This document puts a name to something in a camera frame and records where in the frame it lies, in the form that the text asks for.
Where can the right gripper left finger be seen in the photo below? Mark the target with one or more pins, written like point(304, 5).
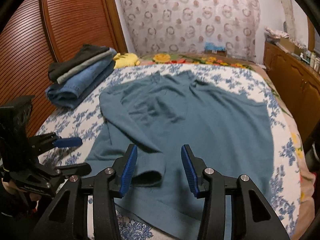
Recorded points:
point(66, 215)

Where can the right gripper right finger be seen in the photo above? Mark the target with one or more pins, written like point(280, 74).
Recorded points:
point(252, 215)

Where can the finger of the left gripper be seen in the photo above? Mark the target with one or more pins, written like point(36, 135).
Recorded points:
point(81, 169)
point(68, 142)

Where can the teal blue pants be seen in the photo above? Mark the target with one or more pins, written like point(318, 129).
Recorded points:
point(160, 114)

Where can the blue floral white bedspread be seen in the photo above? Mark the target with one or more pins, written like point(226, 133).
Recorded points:
point(86, 122)

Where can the folded blue denim jeans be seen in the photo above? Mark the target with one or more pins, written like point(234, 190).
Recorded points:
point(73, 91)

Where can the folded grey garment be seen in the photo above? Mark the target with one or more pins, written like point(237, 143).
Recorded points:
point(77, 69)

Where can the colourful floral blanket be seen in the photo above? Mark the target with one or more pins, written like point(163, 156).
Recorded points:
point(200, 59)

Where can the folded black garment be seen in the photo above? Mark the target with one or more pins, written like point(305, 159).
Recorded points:
point(87, 51)

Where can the yellow plush toy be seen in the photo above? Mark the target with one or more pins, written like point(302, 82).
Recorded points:
point(126, 60)

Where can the brown louvred wooden wardrobe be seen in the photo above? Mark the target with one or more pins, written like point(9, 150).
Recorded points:
point(41, 32)

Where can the brown wooden sideboard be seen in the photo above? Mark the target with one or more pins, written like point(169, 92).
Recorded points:
point(298, 87)

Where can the white bottle on sideboard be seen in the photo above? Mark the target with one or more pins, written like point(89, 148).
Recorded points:
point(312, 60)

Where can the circle patterned sheer curtain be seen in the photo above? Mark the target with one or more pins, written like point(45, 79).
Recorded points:
point(184, 26)

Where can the cardboard box on sideboard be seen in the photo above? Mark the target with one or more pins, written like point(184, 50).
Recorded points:
point(289, 46)

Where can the blue item by curtain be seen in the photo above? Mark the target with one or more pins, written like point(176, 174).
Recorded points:
point(210, 46)

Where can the folded patterned cloth on sideboard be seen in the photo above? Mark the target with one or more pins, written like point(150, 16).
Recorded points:
point(276, 34)

